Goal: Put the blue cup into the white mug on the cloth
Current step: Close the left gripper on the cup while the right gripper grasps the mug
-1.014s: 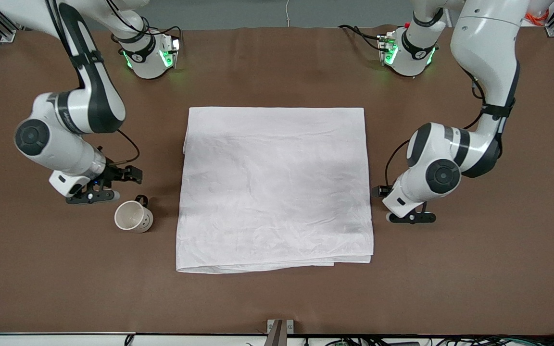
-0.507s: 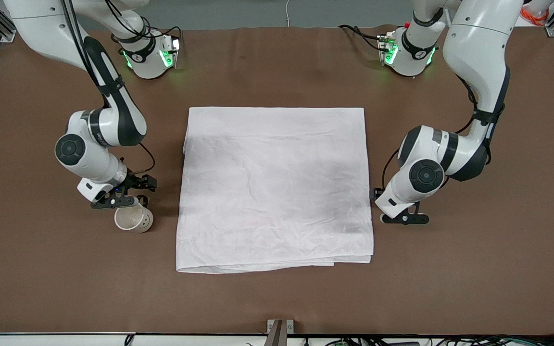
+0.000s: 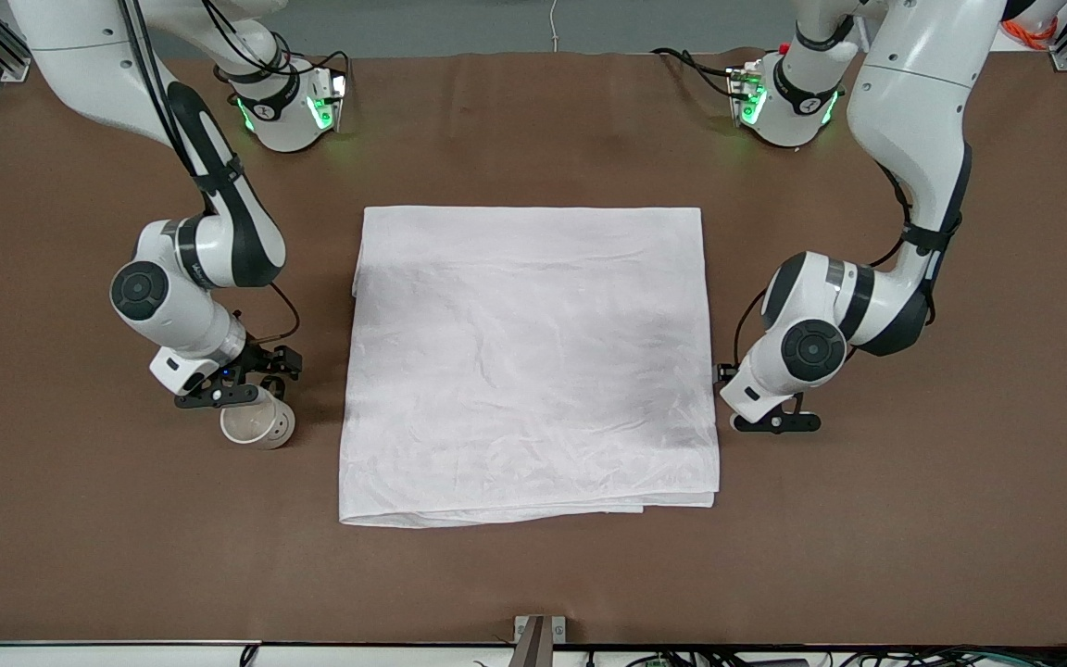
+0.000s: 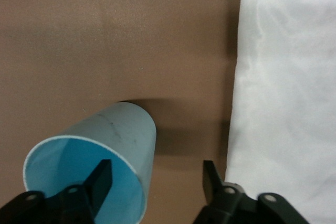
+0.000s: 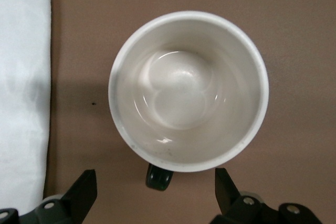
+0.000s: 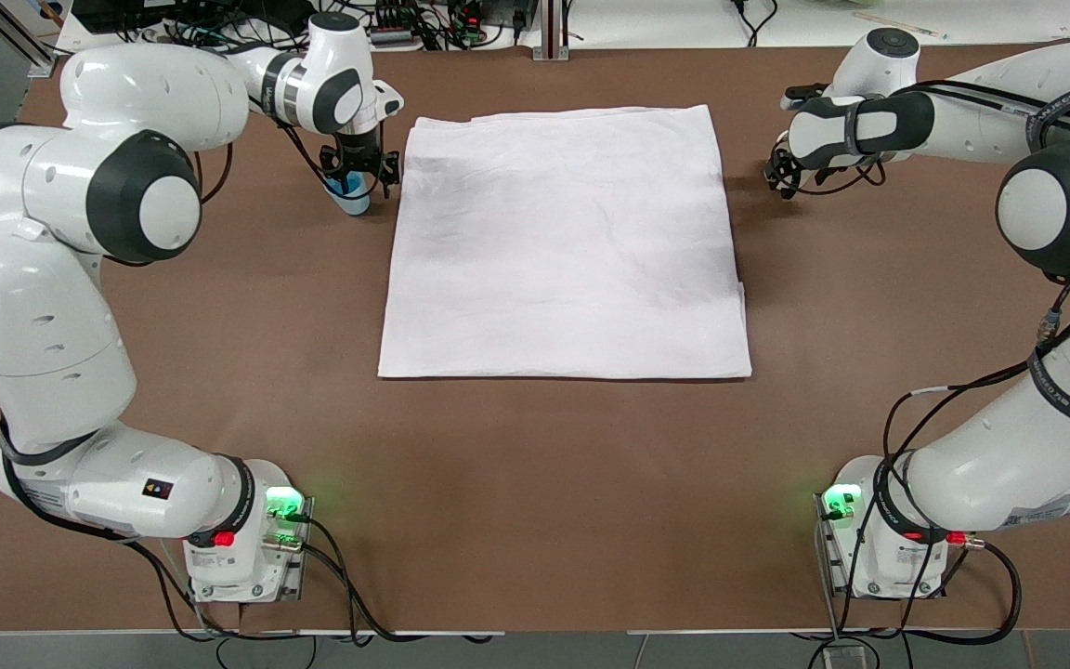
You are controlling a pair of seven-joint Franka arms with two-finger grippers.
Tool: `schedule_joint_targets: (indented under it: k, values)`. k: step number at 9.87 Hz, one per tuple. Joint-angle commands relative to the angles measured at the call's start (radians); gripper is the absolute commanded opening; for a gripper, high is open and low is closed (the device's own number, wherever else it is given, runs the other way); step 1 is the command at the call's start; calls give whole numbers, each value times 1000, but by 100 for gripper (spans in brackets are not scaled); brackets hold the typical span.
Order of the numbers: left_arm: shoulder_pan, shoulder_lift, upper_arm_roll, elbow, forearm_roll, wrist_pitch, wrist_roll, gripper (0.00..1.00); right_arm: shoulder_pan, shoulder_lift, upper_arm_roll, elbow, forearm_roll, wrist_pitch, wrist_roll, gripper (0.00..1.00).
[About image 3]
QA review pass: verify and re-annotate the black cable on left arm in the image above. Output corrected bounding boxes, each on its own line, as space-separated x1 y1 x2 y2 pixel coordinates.
733 162 912 371

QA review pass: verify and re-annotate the black cable at left base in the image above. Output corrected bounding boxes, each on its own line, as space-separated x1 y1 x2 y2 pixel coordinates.
650 46 740 99

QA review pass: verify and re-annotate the grey metal table bracket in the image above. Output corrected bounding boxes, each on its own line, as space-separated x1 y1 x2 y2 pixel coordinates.
512 615 568 667

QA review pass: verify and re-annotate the bundle of cables below table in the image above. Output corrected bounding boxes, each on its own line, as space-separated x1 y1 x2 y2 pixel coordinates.
580 643 1067 667

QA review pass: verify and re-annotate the orange cable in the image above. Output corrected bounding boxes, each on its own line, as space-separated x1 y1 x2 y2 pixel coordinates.
1000 17 1061 53

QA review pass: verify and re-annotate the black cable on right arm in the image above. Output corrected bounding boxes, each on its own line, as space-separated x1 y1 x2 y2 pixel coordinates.
121 0 302 348

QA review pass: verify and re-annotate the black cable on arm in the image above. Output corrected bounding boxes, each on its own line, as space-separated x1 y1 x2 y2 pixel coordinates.
121 0 302 348
733 162 912 371

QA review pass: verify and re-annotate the white mug with black handle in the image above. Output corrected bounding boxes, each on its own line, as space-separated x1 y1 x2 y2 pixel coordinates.
220 386 296 451

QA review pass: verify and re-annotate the white folded cloth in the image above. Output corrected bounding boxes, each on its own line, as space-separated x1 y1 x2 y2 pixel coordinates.
338 206 721 529

